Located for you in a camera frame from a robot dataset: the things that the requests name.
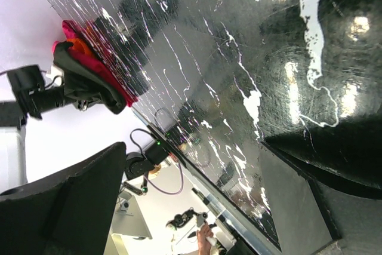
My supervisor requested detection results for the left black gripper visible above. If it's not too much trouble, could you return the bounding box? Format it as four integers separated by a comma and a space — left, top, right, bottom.
6, 65, 98, 119

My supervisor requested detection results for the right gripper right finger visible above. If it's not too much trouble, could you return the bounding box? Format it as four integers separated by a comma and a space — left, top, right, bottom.
263, 117, 381, 254

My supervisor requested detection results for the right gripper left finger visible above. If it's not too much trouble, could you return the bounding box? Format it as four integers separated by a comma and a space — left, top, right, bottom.
1, 142, 126, 254

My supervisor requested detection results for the black printed t-shirt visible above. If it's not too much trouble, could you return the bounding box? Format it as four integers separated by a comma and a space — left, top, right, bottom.
53, 42, 128, 114

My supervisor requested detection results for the person's hand in background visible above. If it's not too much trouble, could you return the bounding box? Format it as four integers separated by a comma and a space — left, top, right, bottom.
196, 223, 214, 255

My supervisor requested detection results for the folded orange t-shirt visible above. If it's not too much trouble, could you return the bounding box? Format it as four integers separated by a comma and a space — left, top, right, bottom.
66, 38, 96, 59

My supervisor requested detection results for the folded pink t-shirt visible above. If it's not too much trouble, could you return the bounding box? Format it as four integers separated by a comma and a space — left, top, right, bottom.
53, 20, 138, 114

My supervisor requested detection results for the black marble pattern mat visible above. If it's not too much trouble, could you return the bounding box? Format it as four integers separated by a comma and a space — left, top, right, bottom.
48, 0, 381, 254

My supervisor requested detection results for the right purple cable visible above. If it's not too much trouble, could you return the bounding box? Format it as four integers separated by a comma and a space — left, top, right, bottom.
130, 128, 184, 195

